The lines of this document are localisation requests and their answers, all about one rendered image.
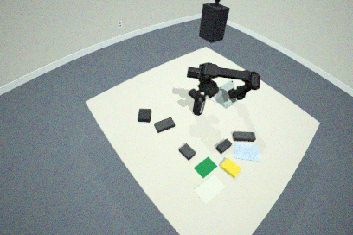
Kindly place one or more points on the green flat rectangular block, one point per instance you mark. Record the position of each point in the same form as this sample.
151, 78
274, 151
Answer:
204, 167

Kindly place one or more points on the yellow rectangular block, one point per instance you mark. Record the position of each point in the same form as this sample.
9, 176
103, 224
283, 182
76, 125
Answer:
231, 168

